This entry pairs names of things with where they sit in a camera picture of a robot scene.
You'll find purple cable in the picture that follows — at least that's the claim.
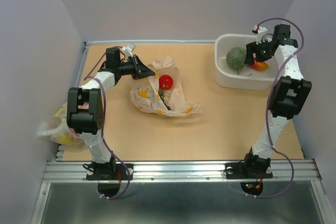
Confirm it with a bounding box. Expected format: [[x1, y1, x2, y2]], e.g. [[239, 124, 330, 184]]
[[83, 46, 132, 200], [256, 18, 305, 199]]

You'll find translucent banana-print plastic bag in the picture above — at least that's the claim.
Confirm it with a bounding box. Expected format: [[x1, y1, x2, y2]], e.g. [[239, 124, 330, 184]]
[[130, 56, 201, 118]]

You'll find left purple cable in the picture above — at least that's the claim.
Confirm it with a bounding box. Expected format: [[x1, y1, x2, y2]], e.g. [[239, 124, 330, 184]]
[[83, 46, 132, 200]]

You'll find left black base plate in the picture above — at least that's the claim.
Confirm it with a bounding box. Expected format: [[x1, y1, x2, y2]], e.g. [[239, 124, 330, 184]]
[[82, 163, 134, 200]]

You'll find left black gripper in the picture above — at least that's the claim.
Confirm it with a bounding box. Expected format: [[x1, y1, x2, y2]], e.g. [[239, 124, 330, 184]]
[[117, 55, 155, 80]]

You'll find filled plastic bag at left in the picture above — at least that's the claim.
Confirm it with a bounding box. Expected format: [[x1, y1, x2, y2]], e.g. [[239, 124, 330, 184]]
[[37, 103, 85, 149]]

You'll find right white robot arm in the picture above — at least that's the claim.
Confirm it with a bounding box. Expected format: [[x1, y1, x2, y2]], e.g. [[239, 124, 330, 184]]
[[241, 24, 312, 177]]

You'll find black fake grape bunch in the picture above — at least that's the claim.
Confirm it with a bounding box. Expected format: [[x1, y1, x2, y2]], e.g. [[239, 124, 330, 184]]
[[158, 88, 172, 111]]

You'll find red fake apple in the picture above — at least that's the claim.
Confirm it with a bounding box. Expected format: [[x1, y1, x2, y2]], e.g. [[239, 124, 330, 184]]
[[159, 74, 174, 90]]

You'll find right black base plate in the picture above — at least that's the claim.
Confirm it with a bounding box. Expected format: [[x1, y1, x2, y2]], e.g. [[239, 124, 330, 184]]
[[223, 162, 273, 197]]

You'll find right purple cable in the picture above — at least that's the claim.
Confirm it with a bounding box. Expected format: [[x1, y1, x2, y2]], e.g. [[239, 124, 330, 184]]
[[256, 18, 305, 199]]

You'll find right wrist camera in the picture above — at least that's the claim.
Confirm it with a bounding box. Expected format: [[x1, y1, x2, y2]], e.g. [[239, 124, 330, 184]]
[[253, 25, 273, 45]]

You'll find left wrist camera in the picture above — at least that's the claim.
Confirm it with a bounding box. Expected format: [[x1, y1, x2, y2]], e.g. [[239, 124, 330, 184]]
[[121, 43, 136, 60]]

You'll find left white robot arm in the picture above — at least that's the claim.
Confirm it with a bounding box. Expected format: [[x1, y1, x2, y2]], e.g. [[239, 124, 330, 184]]
[[66, 44, 155, 179]]

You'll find aluminium rail frame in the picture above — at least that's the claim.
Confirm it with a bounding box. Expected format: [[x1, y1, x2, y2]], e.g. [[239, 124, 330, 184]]
[[32, 44, 329, 223]]

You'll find white plastic bin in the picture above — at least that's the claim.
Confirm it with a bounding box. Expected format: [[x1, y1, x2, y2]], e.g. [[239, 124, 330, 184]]
[[215, 34, 278, 90]]

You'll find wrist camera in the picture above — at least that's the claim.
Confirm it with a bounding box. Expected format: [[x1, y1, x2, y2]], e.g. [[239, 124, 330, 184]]
[[121, 43, 136, 60], [253, 25, 273, 45]]

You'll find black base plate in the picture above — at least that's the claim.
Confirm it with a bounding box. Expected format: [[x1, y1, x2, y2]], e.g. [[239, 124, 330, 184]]
[[82, 163, 134, 200], [223, 162, 273, 197]]

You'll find green fake melon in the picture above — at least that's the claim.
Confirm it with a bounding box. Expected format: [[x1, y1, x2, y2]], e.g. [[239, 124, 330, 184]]
[[226, 47, 247, 73]]

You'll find red-yellow fake mango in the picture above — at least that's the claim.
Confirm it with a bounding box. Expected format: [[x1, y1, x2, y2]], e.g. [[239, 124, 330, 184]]
[[249, 61, 269, 71]]

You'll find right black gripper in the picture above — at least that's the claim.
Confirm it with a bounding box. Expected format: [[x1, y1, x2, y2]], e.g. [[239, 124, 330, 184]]
[[243, 37, 272, 65]]

